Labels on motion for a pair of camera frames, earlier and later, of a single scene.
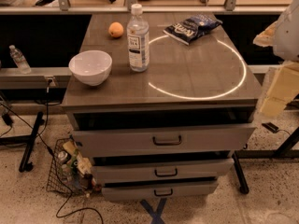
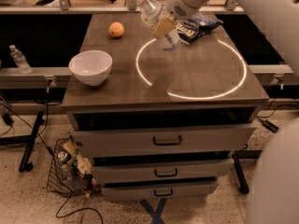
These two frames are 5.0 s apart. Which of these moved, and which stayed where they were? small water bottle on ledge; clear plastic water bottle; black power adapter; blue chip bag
Moved: clear plastic water bottle
Stayed: blue chip bag; black power adapter; small water bottle on ledge
